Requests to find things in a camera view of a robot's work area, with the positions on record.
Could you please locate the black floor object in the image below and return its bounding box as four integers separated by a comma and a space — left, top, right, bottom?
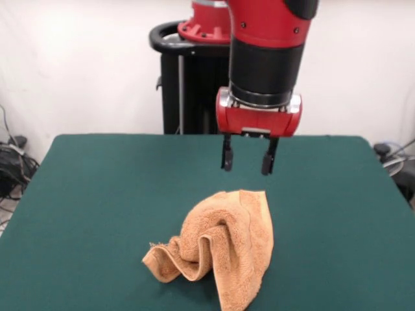
394, 161, 415, 208

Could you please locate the orange terry towel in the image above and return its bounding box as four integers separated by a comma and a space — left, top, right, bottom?
141, 189, 275, 311

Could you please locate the dark green table cloth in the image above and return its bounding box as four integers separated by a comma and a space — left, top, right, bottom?
0, 134, 415, 311

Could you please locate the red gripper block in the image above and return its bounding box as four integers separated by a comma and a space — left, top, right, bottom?
216, 86, 303, 176

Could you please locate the black cable tangle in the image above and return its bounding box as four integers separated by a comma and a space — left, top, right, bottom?
0, 134, 42, 200

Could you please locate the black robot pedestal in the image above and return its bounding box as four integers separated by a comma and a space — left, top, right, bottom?
148, 19, 234, 135

